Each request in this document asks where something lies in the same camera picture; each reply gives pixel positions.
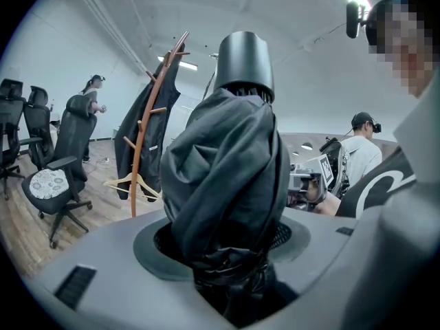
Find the black coat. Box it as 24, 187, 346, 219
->
114, 52, 182, 202

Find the person's head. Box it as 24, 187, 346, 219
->
364, 0, 440, 99

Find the black mesh office chair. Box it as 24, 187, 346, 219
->
20, 85, 56, 171
21, 94, 98, 250
0, 78, 27, 201

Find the person's black printed t-shirt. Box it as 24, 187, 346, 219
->
335, 146, 417, 219

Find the black umbrella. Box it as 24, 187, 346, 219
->
159, 31, 300, 328

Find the white lace seat cushion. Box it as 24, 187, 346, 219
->
29, 168, 69, 202

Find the brown wooden coat rack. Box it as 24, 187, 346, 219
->
122, 31, 191, 219

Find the black head-worn camera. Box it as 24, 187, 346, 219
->
346, 0, 369, 40

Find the light wooden clothes hanger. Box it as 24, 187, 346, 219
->
102, 172, 162, 201

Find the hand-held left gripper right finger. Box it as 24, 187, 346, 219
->
240, 207, 359, 330

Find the person's right forearm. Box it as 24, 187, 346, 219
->
305, 180, 342, 217

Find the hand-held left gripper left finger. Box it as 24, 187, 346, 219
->
20, 210, 241, 330

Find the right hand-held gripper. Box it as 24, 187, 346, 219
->
287, 153, 340, 213

